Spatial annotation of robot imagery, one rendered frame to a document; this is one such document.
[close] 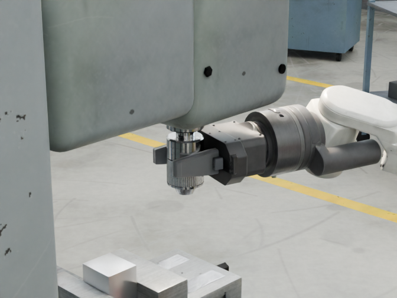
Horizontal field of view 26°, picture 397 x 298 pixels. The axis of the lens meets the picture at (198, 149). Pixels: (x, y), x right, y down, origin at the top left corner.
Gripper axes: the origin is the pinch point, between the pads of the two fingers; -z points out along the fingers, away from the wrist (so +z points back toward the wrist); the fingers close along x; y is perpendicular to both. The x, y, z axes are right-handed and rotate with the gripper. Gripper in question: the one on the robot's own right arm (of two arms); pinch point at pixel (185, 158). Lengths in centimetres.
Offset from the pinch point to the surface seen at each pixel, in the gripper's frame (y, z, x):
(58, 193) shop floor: 124, 83, -295
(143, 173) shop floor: 125, 132, -300
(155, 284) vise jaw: 22.5, 0.3, -10.3
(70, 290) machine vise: 22.4, -11.0, -14.7
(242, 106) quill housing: -8.8, 2.5, 9.5
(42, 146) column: -16.6, -29.2, 33.9
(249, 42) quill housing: -16.1, 3.3, 9.5
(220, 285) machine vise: 26.6, 12.1, -12.1
